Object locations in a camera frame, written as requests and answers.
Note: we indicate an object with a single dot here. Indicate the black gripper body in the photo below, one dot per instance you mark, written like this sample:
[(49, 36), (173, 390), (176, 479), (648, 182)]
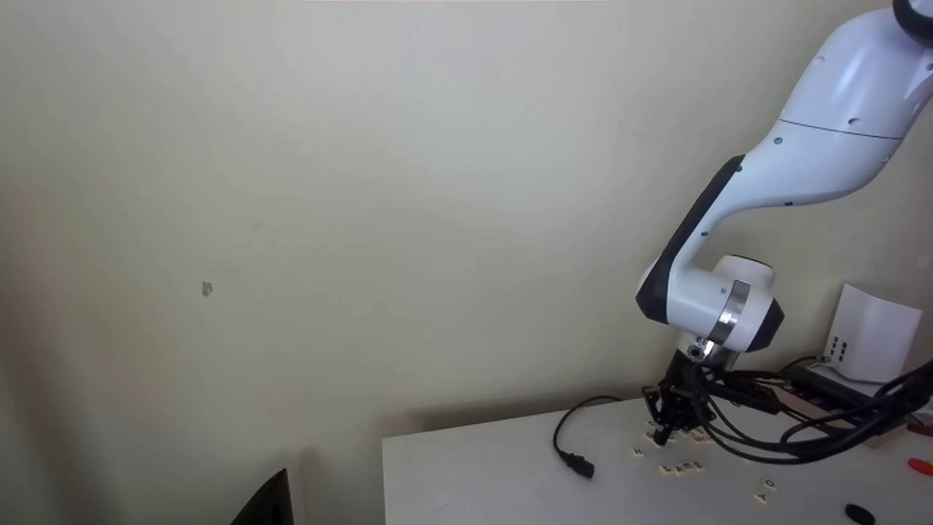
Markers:
[(687, 390)]

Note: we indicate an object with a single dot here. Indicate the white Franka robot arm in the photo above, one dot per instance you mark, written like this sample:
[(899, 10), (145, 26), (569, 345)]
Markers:
[(826, 135)]

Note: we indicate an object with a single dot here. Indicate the cream letter tile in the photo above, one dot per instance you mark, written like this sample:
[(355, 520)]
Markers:
[(639, 450), (683, 469), (695, 466), (695, 435), (763, 498), (673, 469), (769, 483)]

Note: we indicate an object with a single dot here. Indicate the flat game board box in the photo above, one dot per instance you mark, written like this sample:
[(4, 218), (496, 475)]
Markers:
[(817, 409)]

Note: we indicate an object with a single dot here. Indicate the white box speaker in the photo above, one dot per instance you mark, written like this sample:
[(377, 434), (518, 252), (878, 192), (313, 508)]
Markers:
[(877, 338)]

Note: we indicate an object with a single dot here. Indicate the black round disc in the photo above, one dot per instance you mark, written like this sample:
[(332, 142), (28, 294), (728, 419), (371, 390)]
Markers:
[(858, 514)]

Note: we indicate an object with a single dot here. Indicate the red round disc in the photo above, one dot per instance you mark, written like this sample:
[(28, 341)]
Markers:
[(923, 466)]

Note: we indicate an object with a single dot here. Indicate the black chair back corner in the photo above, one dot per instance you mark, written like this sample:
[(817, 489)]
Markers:
[(272, 505)]

